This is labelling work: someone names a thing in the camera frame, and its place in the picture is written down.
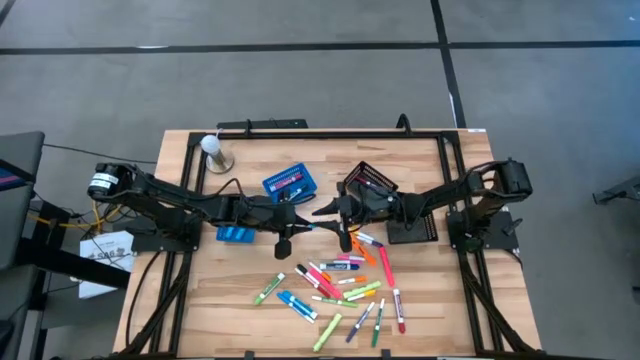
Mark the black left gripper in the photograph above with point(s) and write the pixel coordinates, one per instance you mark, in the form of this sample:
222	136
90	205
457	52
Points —
265	212

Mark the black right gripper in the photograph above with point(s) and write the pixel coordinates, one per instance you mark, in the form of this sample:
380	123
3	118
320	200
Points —
372	207

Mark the yellow whiteboard marker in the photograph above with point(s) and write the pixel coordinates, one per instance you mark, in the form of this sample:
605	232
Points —
364	235
367	293

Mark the black cap white marker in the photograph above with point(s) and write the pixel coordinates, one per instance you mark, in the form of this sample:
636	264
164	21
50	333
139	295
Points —
301	268

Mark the pink cap white marker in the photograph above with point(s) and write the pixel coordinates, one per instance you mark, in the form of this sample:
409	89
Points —
350	258

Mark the purple cap white marker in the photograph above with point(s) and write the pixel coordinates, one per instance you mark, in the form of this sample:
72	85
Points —
372	242

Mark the magenta whiteboard marker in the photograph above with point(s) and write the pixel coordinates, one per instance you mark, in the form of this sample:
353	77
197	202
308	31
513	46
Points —
287	181

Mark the navy blue Sharpie marker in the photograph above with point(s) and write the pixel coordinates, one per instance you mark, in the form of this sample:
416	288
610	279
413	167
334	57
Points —
340	267

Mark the small orange marker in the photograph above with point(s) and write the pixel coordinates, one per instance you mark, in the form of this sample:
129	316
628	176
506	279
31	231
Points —
326	275

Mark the pink Sharpie highlighter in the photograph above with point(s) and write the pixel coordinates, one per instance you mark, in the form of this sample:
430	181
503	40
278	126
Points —
327	286
386	267

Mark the red Expo whiteboard marker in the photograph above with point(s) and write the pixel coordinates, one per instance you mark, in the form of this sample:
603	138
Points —
398	310
320	290

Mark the orange cap white marker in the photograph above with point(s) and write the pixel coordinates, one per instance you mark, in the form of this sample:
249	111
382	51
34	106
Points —
357	279

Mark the green white barrel marker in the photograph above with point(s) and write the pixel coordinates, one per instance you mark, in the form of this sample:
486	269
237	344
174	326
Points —
269	289

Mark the light green Sharpie highlighter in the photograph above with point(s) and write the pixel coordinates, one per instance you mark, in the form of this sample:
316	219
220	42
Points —
327	332
362	289

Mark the blue whiteboard marker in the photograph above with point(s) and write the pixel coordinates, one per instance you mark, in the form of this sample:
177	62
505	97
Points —
300	304
292	306

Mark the light green Expo marker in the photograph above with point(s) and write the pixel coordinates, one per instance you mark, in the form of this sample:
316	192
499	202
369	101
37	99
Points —
340	302

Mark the purple Expo marker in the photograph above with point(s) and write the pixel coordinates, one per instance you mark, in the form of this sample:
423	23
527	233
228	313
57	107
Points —
360	322

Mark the dark green Expo marker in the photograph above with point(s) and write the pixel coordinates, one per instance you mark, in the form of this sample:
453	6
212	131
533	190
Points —
378	322

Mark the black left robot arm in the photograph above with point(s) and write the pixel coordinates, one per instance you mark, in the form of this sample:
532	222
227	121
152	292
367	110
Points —
165	195

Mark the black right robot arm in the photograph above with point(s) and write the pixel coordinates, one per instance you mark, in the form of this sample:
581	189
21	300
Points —
445	192

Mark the blue plastic slotted basket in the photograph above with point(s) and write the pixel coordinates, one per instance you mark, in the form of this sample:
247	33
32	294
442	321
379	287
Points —
305	172
235	235

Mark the black plastic slotted basket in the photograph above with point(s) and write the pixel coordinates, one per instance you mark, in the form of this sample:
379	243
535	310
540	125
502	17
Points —
370	172
425	232

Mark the brass lamp base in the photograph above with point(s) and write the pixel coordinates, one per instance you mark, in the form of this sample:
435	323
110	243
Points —
222	162

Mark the black power strip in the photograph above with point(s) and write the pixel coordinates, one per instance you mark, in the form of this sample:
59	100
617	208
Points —
280	123

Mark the white light bulb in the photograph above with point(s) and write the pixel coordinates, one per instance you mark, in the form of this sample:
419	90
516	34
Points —
210	144

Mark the white printed paper sheet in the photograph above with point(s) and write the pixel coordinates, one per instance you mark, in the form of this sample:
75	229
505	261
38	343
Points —
107	255

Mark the black metal stand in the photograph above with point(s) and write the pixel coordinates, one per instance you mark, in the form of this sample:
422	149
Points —
75	267

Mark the dark grey cabinet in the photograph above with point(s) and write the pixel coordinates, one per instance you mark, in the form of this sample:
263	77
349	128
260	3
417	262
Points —
22	150

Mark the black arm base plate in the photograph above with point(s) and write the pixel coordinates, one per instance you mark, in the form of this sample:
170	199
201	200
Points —
500	235
150	242

